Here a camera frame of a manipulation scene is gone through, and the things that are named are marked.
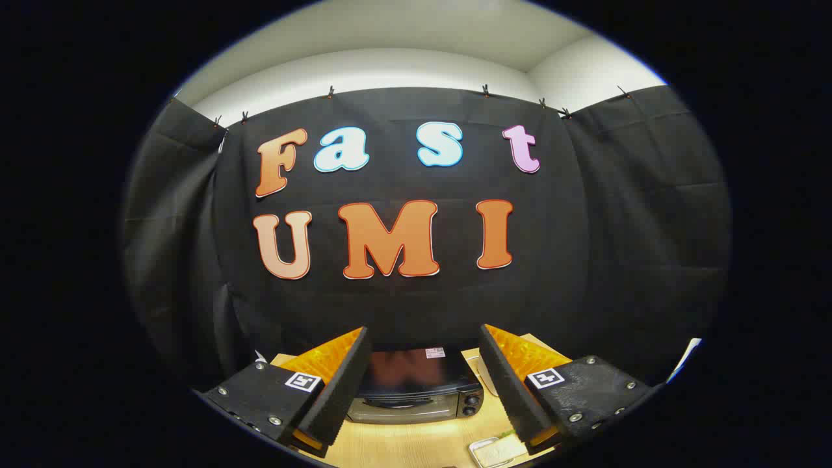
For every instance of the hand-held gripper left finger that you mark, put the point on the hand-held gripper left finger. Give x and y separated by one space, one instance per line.
344 383

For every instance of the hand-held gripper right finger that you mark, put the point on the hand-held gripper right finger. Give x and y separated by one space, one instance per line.
506 383

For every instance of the black toaster oven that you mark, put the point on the black toaster oven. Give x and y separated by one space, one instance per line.
416 390

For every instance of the white ridged tray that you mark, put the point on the white ridged tray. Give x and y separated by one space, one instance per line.
478 448

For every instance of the white flat panel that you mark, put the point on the white flat panel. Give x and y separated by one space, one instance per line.
686 357

